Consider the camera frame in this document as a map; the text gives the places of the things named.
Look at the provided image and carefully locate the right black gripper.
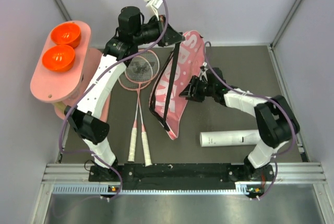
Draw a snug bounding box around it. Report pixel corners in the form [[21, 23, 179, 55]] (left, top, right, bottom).
[[179, 75, 216, 102]]

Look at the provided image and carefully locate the pink SPORT racket bag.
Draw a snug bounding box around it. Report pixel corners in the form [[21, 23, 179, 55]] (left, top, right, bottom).
[[149, 30, 205, 140]]

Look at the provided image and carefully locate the white shuttlecock tube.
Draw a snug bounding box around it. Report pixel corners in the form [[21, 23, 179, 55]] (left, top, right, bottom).
[[200, 130, 261, 147]]

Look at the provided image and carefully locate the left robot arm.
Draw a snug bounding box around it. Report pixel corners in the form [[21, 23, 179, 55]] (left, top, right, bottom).
[[64, 6, 185, 181]]

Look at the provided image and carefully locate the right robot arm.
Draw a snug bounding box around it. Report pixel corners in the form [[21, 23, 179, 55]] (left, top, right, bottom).
[[179, 67, 300, 180]]

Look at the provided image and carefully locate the pink badminton racket right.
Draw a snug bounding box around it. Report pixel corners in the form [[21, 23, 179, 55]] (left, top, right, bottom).
[[125, 50, 160, 167]]

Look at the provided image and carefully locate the pink badminton racket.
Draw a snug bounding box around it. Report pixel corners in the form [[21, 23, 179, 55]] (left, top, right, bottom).
[[125, 50, 160, 167], [118, 55, 153, 162]]

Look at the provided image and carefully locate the pink badminton racket left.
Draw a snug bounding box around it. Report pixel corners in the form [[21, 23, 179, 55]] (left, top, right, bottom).
[[118, 55, 153, 162]]

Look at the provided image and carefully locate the upper orange plastic bowl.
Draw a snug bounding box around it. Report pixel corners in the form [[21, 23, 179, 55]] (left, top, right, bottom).
[[51, 22, 81, 48]]

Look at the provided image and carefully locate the orange plastic bowl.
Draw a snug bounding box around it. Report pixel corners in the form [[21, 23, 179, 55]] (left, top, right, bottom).
[[42, 44, 76, 73], [51, 22, 81, 48]]

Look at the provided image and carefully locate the pink three-tier wooden shelf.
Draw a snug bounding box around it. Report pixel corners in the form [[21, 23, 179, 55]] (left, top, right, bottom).
[[30, 20, 102, 105]]

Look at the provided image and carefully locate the lower orange plastic bowl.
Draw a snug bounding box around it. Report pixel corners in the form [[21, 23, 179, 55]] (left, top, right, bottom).
[[42, 44, 76, 73]]

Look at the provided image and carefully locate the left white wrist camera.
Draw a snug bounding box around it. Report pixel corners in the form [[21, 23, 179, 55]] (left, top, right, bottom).
[[143, 0, 163, 18]]

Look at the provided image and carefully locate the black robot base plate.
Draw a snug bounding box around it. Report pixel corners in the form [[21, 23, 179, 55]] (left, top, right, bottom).
[[88, 163, 275, 190]]

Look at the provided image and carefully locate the grey slotted cable duct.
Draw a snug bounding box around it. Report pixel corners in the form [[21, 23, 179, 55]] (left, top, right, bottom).
[[52, 184, 263, 196]]

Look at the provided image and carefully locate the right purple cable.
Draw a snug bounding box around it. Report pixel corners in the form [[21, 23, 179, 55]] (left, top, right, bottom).
[[202, 41, 298, 200]]

